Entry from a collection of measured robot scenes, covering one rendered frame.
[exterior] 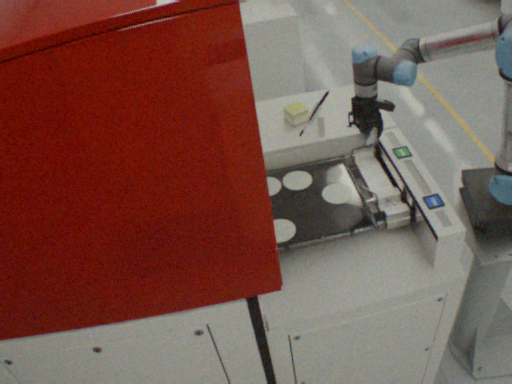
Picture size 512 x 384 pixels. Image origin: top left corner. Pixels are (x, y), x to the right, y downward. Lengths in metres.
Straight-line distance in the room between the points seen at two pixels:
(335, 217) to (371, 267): 0.19
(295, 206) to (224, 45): 1.03
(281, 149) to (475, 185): 0.68
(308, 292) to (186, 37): 1.00
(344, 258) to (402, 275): 0.19
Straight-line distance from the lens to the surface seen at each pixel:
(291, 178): 1.75
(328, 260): 1.58
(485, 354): 2.39
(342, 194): 1.67
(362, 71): 1.49
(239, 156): 0.77
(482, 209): 1.66
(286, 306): 1.48
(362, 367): 1.79
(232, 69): 0.69
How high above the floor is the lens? 2.01
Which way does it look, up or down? 40 degrees down
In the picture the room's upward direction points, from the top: 10 degrees counter-clockwise
